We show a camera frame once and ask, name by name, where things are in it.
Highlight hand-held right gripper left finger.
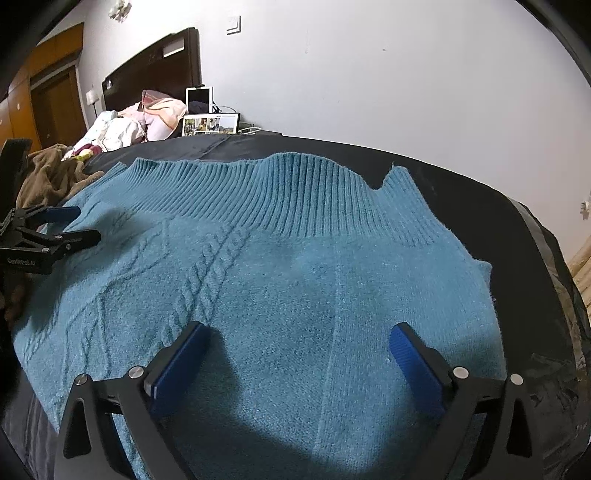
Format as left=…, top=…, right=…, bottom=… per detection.
left=54, top=320, right=211, bottom=480

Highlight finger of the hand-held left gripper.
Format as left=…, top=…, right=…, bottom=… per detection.
left=14, top=228, right=102, bottom=259
left=11, top=205, right=83, bottom=232

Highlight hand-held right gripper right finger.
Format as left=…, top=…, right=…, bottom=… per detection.
left=389, top=322, right=550, bottom=480

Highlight brown fleece garment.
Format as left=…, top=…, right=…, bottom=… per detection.
left=16, top=144, right=105, bottom=210

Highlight blue fleece towel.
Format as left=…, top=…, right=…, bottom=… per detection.
left=11, top=151, right=509, bottom=480

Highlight person's left hand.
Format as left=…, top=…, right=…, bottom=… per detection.
left=0, top=276, right=27, bottom=324

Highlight wooden door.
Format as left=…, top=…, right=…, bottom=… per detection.
left=30, top=69, right=88, bottom=151

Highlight wooden wardrobe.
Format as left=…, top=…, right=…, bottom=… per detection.
left=0, top=23, right=85, bottom=153

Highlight pink striped pillow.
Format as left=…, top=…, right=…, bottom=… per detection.
left=141, top=90, right=189, bottom=141

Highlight black sheet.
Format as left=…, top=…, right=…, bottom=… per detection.
left=0, top=131, right=591, bottom=480

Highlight dark wooden headboard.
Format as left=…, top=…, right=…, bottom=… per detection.
left=102, top=27, right=204, bottom=114

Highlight white tablet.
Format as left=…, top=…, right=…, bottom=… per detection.
left=185, top=86, right=215, bottom=114

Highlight beige curtain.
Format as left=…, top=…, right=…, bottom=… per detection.
left=567, top=242, right=591, bottom=308

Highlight photo frame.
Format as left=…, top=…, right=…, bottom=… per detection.
left=182, top=112, right=242, bottom=138

